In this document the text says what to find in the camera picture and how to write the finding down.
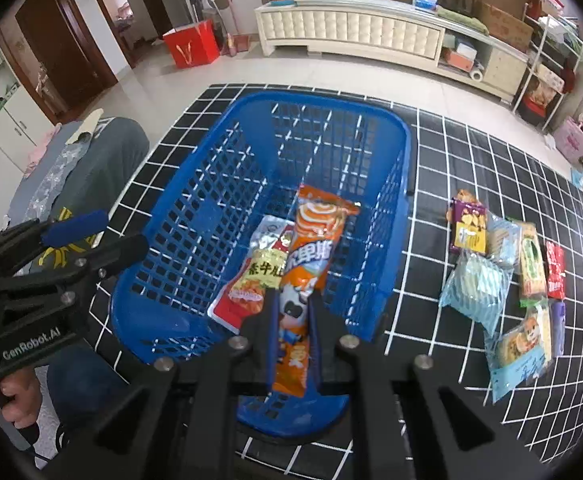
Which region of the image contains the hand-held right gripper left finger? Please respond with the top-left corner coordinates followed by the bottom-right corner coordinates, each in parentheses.
top-left (57, 287), bottom-right (279, 480)

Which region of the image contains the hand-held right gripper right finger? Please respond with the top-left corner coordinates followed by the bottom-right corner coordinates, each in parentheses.
top-left (307, 290), bottom-right (547, 480)

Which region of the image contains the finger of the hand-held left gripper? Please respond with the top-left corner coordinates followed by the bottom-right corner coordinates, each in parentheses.
top-left (0, 233), bottom-right (150, 312)
top-left (0, 210), bottom-right (110, 275)

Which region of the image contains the orange snack packet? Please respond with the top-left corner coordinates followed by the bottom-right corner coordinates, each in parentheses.
top-left (271, 185), bottom-right (361, 397)

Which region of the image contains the blue plastic basket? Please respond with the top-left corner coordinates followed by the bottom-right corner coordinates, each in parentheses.
top-left (110, 91), bottom-right (413, 438)

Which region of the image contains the large light blue snack packet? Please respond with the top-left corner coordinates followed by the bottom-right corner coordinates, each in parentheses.
top-left (439, 250), bottom-right (515, 339)

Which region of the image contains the blue picture snack packet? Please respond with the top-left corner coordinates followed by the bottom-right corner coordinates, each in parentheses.
top-left (484, 302), bottom-right (555, 405)

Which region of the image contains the small purple snack packet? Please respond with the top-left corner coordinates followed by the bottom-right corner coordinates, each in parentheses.
top-left (551, 300), bottom-right (567, 359)

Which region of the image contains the person's left hand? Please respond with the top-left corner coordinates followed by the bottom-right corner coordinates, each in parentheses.
top-left (0, 366), bottom-right (45, 429)

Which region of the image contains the red and silver snack packet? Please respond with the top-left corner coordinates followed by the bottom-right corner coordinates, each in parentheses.
top-left (206, 214), bottom-right (299, 333)

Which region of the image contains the grey printed garment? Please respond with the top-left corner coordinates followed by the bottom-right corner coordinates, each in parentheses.
top-left (11, 117), bottom-right (151, 281)

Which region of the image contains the person's blue jeans leg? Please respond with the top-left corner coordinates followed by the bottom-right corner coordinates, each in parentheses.
top-left (46, 350), bottom-right (128, 438)

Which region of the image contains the white cupboard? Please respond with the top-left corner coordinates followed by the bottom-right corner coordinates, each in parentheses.
top-left (0, 45), bottom-right (48, 202)

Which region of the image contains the dark wooden door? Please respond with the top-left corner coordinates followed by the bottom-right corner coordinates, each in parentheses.
top-left (15, 0), bottom-right (108, 112)

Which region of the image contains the purple and yellow snack packet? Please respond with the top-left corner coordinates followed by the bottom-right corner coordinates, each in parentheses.
top-left (448, 189), bottom-right (490, 257)

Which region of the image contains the small clear blue snack packet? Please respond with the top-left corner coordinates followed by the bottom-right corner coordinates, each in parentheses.
top-left (486, 214), bottom-right (522, 269)

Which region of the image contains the red gift box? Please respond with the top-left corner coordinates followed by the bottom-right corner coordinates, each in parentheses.
top-left (162, 20), bottom-right (221, 70)

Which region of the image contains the black grid mat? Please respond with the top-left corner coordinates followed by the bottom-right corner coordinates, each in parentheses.
top-left (91, 84), bottom-right (583, 480)

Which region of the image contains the green cracker packet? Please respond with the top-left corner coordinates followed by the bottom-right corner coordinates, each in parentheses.
top-left (516, 220), bottom-right (549, 309)

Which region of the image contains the broom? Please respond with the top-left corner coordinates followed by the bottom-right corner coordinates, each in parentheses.
top-left (220, 0), bottom-right (239, 57)

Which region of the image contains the cream tv cabinet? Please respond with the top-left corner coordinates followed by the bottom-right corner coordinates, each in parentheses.
top-left (254, 0), bottom-right (530, 107)

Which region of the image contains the pink storage box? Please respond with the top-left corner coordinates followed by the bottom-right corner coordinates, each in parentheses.
top-left (441, 50), bottom-right (475, 73)

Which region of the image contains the pink bag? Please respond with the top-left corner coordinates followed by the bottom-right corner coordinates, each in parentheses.
top-left (554, 115), bottom-right (583, 164)

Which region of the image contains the green folded cloth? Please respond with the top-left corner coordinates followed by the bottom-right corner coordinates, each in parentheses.
top-left (436, 7), bottom-right (490, 36)

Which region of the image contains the cardboard box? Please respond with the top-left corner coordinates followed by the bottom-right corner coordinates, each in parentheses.
top-left (481, 4), bottom-right (535, 54)

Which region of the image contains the white rack shelf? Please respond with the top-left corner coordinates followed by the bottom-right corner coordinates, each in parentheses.
top-left (511, 0), bottom-right (583, 132)

